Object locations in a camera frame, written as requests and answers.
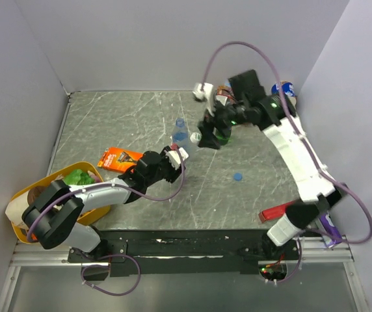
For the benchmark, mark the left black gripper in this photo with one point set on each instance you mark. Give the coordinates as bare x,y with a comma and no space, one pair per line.
174,172

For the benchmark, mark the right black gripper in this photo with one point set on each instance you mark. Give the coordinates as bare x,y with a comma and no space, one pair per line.
208,140

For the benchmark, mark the blue label water bottle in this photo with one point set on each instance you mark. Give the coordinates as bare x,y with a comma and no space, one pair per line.
181,136

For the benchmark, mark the solid blue bottle cap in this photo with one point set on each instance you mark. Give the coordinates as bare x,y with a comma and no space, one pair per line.
237,176

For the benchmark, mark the green white bottle cap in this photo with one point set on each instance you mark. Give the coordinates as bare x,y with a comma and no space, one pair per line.
195,137

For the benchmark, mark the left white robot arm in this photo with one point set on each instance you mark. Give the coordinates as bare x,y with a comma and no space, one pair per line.
52,218

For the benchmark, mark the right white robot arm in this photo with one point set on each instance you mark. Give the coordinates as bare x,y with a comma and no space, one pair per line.
274,118

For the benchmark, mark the green glass bottle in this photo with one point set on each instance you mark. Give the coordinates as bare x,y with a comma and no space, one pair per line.
223,138

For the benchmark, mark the red snack bag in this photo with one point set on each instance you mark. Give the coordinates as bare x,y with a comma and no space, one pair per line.
225,95

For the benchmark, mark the orange razor box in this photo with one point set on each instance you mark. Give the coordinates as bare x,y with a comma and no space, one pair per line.
118,159

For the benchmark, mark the yellow basket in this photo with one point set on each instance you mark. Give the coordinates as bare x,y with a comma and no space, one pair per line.
86,218

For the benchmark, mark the green lettuce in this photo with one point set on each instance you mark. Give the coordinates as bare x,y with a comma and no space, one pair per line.
78,177

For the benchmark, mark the red rectangular box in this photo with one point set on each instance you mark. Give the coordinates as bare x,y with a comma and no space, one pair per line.
274,213

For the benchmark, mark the purple box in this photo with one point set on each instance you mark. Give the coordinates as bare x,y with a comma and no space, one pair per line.
333,236

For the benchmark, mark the brown white paper roll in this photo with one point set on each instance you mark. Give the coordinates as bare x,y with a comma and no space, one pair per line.
17,208

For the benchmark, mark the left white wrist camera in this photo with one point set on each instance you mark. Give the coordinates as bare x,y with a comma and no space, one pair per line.
176,156

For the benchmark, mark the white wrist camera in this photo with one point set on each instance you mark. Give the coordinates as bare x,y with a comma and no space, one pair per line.
176,156
205,92

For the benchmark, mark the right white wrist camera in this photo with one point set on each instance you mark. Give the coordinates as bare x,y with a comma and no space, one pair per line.
205,92

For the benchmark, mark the black base frame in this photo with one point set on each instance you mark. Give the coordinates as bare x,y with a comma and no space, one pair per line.
186,251

